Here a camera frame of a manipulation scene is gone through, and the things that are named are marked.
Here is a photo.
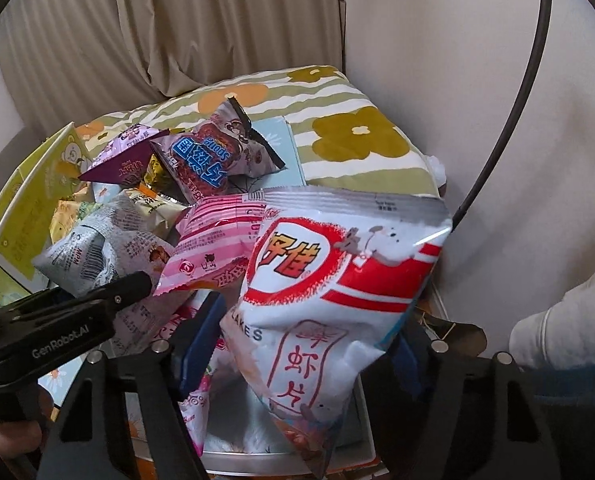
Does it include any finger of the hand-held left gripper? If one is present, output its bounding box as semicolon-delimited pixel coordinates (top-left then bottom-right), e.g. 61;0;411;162
84;271;154;314

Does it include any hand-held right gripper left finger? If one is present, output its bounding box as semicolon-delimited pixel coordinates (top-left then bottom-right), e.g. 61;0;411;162
37;290;228;480

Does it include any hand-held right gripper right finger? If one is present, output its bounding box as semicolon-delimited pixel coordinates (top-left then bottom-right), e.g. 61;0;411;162
362;327;563;480

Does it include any grey snack packet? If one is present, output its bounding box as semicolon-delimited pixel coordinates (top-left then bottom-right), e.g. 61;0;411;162
32;195;175;301

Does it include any pink snack bag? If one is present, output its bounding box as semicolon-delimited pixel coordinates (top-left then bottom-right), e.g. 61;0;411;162
152;192;268;306

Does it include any white and red chip bag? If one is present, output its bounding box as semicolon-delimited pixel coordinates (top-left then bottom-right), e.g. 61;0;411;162
220;187;453;478

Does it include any yellow snack packet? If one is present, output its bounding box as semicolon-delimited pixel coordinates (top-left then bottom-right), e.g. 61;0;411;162
144;155;178;196

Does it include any purple snack packet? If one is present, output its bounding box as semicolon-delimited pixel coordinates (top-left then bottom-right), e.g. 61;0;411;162
78;127;170;186

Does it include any green cardboard box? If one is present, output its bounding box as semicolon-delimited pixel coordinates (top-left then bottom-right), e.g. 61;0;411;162
0;122;98;291

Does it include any person's left hand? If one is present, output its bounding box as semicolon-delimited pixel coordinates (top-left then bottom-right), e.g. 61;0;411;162
0;417;43;462

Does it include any cream snack packet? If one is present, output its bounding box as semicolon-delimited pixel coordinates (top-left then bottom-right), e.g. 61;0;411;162
122;187;188;226

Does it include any white garment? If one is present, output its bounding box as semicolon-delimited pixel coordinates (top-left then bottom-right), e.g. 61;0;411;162
508;257;595;376

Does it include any light blue daisy cloth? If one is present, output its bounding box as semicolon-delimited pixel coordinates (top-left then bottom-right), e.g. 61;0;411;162
37;117;308;411

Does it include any green striped floral quilt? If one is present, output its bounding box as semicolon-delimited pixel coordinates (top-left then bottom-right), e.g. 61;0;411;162
74;64;448;198

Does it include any beige curtain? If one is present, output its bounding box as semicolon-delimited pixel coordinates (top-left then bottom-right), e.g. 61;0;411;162
0;0;345;136

